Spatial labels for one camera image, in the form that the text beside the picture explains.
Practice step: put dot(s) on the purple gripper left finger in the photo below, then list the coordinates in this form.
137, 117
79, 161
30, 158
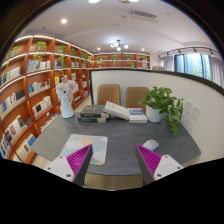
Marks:
72, 167

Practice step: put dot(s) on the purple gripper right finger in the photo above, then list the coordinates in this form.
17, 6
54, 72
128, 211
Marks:
153, 166

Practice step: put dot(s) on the white computer mouse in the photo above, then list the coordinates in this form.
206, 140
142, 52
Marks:
151, 144

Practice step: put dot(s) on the pastel cartoon mouse pad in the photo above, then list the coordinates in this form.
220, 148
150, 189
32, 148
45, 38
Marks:
78, 141

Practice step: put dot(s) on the dark hardcover book bottom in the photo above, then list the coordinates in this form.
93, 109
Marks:
91, 119

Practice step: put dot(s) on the dark hardcover book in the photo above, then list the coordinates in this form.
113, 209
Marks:
91, 119
94, 111

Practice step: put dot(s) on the blue white book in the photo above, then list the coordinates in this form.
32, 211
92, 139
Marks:
136, 115

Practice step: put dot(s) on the dark hardcover book top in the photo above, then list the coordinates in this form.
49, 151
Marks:
94, 111

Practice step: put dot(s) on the white leaning book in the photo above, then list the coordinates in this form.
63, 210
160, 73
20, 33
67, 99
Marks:
116, 110

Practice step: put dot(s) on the potted green pothos plant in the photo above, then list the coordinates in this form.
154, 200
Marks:
160, 101

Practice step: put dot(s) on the tan chair right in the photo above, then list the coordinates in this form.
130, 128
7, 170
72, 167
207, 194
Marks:
134, 95

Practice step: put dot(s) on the tan chair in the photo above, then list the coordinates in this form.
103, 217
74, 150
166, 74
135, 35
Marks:
134, 95
108, 92

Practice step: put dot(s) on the tan chair left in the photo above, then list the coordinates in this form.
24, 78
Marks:
108, 92

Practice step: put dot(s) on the white vase with flowers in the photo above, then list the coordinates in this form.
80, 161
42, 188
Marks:
65, 93

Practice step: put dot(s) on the orange wooden bookshelf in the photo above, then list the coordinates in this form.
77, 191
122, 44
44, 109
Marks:
28, 77

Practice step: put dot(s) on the grey window curtain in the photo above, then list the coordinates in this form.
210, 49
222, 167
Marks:
216, 71

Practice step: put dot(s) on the ceiling chandelier lamp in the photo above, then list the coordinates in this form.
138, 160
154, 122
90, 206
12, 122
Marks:
118, 46

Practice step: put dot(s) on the ceiling air vent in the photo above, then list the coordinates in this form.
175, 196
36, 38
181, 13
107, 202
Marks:
142, 15

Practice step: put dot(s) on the white wall socket right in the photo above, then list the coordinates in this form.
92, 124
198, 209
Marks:
195, 111

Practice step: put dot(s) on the white wall socket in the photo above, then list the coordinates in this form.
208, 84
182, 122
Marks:
195, 111
187, 105

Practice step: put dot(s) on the white wall socket left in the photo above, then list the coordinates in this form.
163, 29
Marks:
187, 105

